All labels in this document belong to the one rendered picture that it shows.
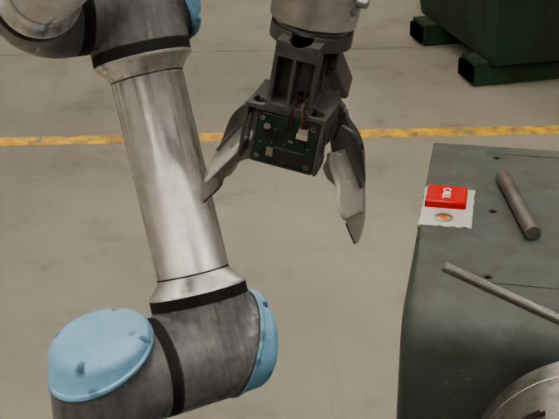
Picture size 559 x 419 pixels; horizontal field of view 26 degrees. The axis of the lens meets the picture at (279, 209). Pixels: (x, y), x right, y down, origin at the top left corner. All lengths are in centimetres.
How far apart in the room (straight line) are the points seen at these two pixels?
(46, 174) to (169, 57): 376
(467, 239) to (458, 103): 419
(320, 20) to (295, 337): 293
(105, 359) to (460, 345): 48
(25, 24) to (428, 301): 62
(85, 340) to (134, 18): 36
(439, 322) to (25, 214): 337
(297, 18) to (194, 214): 43
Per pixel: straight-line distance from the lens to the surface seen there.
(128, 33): 138
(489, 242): 172
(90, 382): 132
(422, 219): 177
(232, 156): 109
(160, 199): 138
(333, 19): 100
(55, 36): 132
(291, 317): 400
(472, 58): 618
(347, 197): 108
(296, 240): 449
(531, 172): 196
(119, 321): 137
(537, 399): 147
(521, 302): 140
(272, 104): 102
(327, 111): 103
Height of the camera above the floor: 202
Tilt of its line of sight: 25 degrees down
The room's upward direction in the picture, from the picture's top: straight up
